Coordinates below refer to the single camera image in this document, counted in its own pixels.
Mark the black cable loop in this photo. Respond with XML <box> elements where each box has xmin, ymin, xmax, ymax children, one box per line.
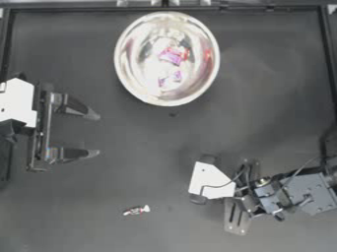
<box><xmin>321</xmin><ymin>126</ymin><xmax>337</xmax><ymax>158</ymax></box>

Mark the black and white candy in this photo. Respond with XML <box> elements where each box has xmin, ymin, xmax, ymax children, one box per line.
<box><xmin>123</xmin><ymin>204</ymin><xmax>151</xmax><ymax>217</ymax></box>

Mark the black camera cable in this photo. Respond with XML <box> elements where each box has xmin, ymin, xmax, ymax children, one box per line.
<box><xmin>201</xmin><ymin>157</ymin><xmax>326</xmax><ymax>191</ymax></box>

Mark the purple and white candy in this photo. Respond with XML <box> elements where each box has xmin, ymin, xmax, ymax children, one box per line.
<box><xmin>156</xmin><ymin>69</ymin><xmax>185</xmax><ymax>89</ymax></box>

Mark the steel bowl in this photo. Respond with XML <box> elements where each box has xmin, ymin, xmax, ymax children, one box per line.
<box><xmin>114</xmin><ymin>11</ymin><xmax>221</xmax><ymax>107</ymax></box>

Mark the pink candy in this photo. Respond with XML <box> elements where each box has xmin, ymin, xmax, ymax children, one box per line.
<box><xmin>156</xmin><ymin>45</ymin><xmax>186</xmax><ymax>67</ymax></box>

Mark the red candy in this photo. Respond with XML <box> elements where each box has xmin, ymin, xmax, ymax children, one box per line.
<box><xmin>182</xmin><ymin>47</ymin><xmax>194</xmax><ymax>63</ymax></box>

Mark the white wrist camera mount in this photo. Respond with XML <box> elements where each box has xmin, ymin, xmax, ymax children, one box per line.
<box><xmin>187</xmin><ymin>154</ymin><xmax>238</xmax><ymax>205</ymax></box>
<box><xmin>0</xmin><ymin>77</ymin><xmax>40</xmax><ymax>129</ymax></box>

